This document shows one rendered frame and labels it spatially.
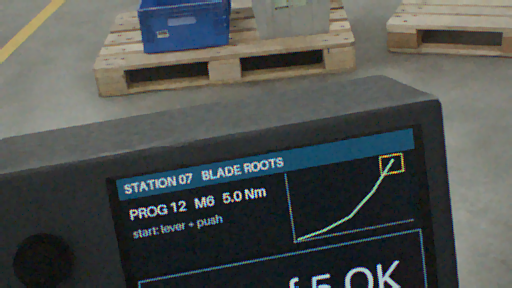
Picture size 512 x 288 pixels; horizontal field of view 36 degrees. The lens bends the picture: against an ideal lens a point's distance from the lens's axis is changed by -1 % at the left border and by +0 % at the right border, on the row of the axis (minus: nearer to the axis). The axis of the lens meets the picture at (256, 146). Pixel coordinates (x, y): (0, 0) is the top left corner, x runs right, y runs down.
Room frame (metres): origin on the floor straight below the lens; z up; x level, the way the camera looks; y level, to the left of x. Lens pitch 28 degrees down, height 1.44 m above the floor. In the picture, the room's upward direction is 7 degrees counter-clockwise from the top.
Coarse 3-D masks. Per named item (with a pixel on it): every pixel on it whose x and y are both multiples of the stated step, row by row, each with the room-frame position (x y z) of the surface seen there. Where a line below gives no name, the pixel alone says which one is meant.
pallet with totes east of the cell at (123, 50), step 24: (240, 0) 4.19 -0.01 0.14; (336, 0) 4.03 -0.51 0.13; (120, 24) 4.06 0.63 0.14; (240, 24) 3.80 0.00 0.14; (336, 24) 3.63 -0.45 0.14; (120, 48) 3.67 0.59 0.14; (216, 48) 3.50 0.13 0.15; (240, 48) 3.46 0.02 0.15; (264, 48) 3.42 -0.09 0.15; (288, 48) 3.39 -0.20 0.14; (312, 48) 3.38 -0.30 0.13; (336, 48) 3.38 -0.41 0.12; (96, 72) 3.44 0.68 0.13; (120, 72) 3.43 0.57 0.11; (216, 72) 3.41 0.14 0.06; (240, 72) 3.41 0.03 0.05; (264, 72) 3.44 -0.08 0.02; (288, 72) 3.41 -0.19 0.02; (312, 72) 3.39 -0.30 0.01; (336, 72) 3.38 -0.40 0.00
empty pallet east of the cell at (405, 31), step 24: (408, 0) 3.85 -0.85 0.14; (432, 0) 3.80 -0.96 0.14; (456, 0) 3.76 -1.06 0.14; (480, 0) 3.72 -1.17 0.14; (504, 0) 3.67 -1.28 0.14; (408, 24) 3.51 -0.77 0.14; (432, 24) 3.47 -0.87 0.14; (456, 24) 3.43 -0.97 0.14; (480, 24) 3.39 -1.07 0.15; (504, 24) 3.35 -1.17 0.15; (408, 48) 3.51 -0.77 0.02; (432, 48) 3.48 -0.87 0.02; (456, 48) 3.44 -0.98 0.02; (480, 48) 3.41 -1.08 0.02; (504, 48) 3.32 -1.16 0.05
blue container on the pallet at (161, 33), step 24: (144, 0) 3.75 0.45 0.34; (168, 0) 4.11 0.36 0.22; (192, 0) 4.10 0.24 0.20; (216, 0) 4.09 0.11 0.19; (144, 24) 3.53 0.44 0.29; (168, 24) 3.53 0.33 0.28; (192, 24) 3.52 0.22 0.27; (216, 24) 3.52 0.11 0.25; (144, 48) 3.53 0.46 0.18; (168, 48) 3.53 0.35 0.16; (192, 48) 3.52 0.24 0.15
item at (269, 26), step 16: (256, 0) 3.51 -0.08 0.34; (272, 0) 3.51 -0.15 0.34; (288, 0) 3.50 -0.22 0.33; (304, 0) 3.50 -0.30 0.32; (320, 0) 3.50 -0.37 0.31; (256, 16) 3.52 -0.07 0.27; (272, 16) 3.52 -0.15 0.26; (288, 16) 3.52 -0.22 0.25; (304, 16) 3.51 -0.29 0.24; (320, 16) 3.51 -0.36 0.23; (272, 32) 3.52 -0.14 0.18; (288, 32) 3.52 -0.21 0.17; (304, 32) 3.52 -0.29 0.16; (320, 32) 3.52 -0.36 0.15
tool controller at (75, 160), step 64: (64, 128) 0.46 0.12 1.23; (128, 128) 0.43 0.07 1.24; (192, 128) 0.40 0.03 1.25; (256, 128) 0.38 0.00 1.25; (320, 128) 0.38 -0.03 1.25; (384, 128) 0.38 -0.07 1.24; (0, 192) 0.36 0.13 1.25; (64, 192) 0.36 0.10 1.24; (128, 192) 0.36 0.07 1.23; (192, 192) 0.37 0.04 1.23; (256, 192) 0.37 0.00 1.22; (320, 192) 0.37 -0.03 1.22; (384, 192) 0.37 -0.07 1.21; (448, 192) 0.38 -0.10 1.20; (0, 256) 0.35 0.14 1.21; (64, 256) 0.34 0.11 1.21; (128, 256) 0.35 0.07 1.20; (192, 256) 0.36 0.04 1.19; (256, 256) 0.36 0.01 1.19; (320, 256) 0.36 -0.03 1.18; (384, 256) 0.36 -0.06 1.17; (448, 256) 0.36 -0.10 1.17
